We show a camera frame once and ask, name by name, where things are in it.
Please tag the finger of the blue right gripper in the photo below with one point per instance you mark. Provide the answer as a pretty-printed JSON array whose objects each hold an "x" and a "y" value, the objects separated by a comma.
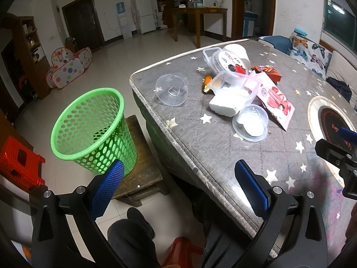
[{"x": 348, "y": 135}]

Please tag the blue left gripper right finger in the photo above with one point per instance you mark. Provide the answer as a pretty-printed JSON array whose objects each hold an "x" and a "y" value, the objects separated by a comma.
[{"x": 256, "y": 194}]

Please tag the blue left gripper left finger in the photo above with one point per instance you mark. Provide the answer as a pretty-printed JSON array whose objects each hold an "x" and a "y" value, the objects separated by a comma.
[{"x": 103, "y": 188}]

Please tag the red white snack bag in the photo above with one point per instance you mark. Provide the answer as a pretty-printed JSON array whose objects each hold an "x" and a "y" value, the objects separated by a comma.
[{"x": 272, "y": 98}]

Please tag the white paper cup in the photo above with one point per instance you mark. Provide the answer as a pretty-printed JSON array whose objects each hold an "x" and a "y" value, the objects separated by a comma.
[{"x": 237, "y": 53}]

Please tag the green plastic trash basket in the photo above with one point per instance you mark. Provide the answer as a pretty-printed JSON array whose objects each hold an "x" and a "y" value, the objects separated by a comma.
[{"x": 92, "y": 132}]

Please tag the round table induction cooker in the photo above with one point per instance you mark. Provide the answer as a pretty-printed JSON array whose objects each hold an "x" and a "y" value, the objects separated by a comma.
[{"x": 325, "y": 118}]

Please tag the dark wooden low stool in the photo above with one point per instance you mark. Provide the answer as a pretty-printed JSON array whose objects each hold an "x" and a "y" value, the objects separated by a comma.
[{"x": 145, "y": 179}]

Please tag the dark clothing on sofa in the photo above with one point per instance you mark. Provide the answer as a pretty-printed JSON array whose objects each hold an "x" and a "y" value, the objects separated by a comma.
[{"x": 341, "y": 87}]

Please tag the person's dark trouser leg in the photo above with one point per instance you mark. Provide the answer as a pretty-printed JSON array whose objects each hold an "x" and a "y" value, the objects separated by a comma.
[{"x": 132, "y": 240}]

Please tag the clear round lid container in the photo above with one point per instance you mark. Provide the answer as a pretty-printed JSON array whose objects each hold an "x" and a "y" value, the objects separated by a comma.
[{"x": 251, "y": 123}]

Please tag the blue and white sofa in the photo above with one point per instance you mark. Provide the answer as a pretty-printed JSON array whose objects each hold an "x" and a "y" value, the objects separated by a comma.
[{"x": 329, "y": 65}]

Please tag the butterfly print pillow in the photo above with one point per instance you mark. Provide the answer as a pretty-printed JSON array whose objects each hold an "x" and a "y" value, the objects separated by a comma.
[{"x": 314, "y": 56}]

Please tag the grey star patterned tablecloth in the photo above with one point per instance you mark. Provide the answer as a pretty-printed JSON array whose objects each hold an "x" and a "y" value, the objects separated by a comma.
[{"x": 202, "y": 147}]

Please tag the red plastic stool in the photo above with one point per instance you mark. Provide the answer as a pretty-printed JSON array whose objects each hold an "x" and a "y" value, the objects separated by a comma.
[
  {"x": 20, "y": 165},
  {"x": 182, "y": 253}
]

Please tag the white foam food box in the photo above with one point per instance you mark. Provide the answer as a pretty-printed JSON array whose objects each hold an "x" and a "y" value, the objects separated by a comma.
[{"x": 229, "y": 101}]

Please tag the orange snack wrapper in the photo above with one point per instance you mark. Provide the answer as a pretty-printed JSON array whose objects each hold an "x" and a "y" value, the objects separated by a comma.
[{"x": 270, "y": 71}]

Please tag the clear plastic food box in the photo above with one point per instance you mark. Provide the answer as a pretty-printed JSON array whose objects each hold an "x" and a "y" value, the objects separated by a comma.
[{"x": 226, "y": 79}]

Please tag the window with dark glass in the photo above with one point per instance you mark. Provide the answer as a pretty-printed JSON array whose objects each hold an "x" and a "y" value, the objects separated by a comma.
[{"x": 339, "y": 23}]

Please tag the polka dot play tent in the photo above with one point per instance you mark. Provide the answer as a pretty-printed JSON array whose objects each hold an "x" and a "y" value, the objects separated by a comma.
[{"x": 67, "y": 66}]

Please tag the round printed container lid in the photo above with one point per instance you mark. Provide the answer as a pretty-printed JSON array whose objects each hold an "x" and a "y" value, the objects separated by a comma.
[{"x": 225, "y": 60}]

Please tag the dark wooden shelf cabinet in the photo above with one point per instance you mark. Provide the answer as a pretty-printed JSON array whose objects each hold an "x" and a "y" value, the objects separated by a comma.
[{"x": 34, "y": 64}]

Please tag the dark wooden door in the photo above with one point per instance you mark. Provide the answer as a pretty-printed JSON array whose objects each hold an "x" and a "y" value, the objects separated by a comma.
[{"x": 83, "y": 25}]

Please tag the water dispenser with bottle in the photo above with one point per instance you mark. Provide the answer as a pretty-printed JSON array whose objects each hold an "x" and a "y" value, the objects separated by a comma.
[{"x": 123, "y": 21}]

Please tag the white refrigerator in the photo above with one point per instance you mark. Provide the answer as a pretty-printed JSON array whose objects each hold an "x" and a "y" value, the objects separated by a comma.
[{"x": 143, "y": 16}]

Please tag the brown wooden table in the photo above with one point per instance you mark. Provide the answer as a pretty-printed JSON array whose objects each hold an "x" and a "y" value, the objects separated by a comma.
[{"x": 198, "y": 12}]

